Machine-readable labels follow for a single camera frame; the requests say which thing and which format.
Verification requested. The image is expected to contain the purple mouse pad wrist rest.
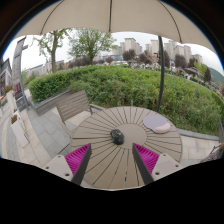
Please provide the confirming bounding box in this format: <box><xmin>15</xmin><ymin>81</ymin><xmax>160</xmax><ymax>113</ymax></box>
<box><xmin>143</xmin><ymin>115</ymin><xmax>171</xmax><ymax>134</ymax></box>

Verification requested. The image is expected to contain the beige patio umbrella canopy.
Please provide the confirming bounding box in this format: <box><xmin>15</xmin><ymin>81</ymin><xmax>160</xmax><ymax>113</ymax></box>
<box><xmin>16</xmin><ymin>0</ymin><xmax>215</xmax><ymax>52</ymax></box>

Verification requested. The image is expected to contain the tall street signboard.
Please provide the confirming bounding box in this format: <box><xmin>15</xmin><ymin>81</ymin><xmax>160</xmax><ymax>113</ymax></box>
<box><xmin>12</xmin><ymin>38</ymin><xmax>28</xmax><ymax>111</ymax></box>

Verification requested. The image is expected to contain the dark umbrella pole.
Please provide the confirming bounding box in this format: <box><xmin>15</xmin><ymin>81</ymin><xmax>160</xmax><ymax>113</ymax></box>
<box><xmin>157</xmin><ymin>36</ymin><xmax>165</xmax><ymax>113</ymax></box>

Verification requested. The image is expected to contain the round slatted patio table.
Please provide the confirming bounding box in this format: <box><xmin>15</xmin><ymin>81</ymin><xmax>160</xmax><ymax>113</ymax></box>
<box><xmin>71</xmin><ymin>106</ymin><xmax>182</xmax><ymax>189</ymax></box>

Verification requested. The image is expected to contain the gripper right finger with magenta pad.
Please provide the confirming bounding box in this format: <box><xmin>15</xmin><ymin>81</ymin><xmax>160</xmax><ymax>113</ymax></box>
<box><xmin>132</xmin><ymin>143</ymin><xmax>182</xmax><ymax>185</ymax></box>

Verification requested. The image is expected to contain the black computer mouse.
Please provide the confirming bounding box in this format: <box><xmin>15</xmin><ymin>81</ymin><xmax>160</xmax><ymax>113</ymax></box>
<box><xmin>110</xmin><ymin>129</ymin><xmax>124</xmax><ymax>145</ymax></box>

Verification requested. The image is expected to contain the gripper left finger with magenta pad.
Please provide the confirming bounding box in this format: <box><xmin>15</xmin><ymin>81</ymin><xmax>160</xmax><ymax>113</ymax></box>
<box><xmin>43</xmin><ymin>144</ymin><xmax>92</xmax><ymax>185</ymax></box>

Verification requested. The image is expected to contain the slatted outdoor chair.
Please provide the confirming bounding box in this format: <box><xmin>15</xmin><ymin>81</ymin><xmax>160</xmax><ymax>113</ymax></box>
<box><xmin>56</xmin><ymin>90</ymin><xmax>103</xmax><ymax>137</ymax></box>

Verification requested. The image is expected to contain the green hedge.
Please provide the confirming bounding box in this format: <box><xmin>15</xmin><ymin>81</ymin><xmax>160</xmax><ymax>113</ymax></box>
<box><xmin>28</xmin><ymin>66</ymin><xmax>224</xmax><ymax>135</ymax></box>

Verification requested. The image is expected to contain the white planter with flowers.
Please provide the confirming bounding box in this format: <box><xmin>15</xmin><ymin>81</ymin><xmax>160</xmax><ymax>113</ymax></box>
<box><xmin>11</xmin><ymin>114</ymin><xmax>29</xmax><ymax>147</ymax></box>

